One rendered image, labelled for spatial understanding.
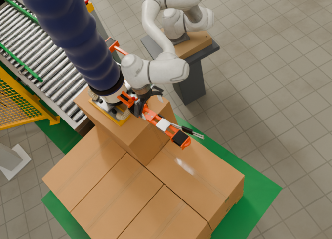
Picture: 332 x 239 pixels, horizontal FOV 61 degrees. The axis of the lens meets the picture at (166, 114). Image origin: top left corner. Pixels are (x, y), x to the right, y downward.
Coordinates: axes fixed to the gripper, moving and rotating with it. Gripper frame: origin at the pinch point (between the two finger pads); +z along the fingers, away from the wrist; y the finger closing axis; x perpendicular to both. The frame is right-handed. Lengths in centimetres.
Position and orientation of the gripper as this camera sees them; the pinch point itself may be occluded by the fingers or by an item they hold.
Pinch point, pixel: (152, 108)
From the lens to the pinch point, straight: 155.3
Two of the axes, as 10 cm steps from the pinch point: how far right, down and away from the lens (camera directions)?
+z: 2.0, 4.9, 8.5
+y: -6.7, 7.0, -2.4
